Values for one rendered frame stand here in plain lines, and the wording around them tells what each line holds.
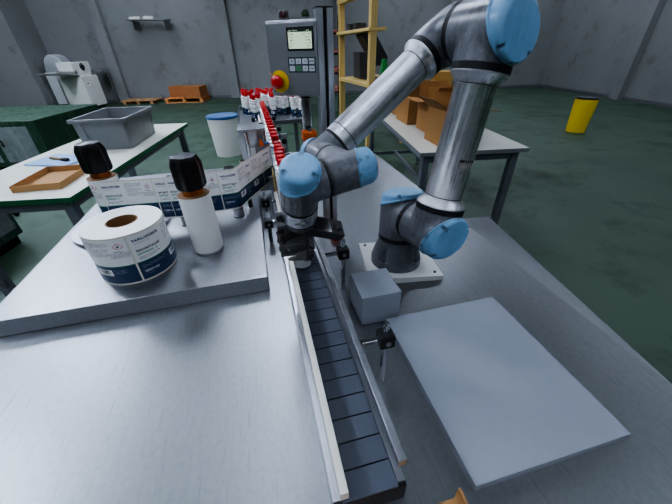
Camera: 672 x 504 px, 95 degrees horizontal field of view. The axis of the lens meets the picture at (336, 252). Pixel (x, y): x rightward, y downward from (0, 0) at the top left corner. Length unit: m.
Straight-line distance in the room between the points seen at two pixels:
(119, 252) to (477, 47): 0.93
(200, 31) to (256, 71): 1.99
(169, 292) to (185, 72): 12.60
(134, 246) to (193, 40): 12.40
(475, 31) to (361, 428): 0.73
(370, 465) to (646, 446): 0.48
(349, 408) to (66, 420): 0.54
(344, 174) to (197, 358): 0.52
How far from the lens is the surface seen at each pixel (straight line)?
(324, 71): 1.03
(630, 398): 0.87
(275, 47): 1.09
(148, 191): 1.23
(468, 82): 0.74
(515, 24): 0.74
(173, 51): 13.41
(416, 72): 0.79
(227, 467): 0.65
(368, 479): 0.56
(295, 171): 0.54
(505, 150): 2.62
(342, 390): 0.62
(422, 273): 0.95
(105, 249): 0.97
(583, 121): 7.50
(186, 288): 0.92
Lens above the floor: 1.41
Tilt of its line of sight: 33 degrees down
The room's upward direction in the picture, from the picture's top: 2 degrees counter-clockwise
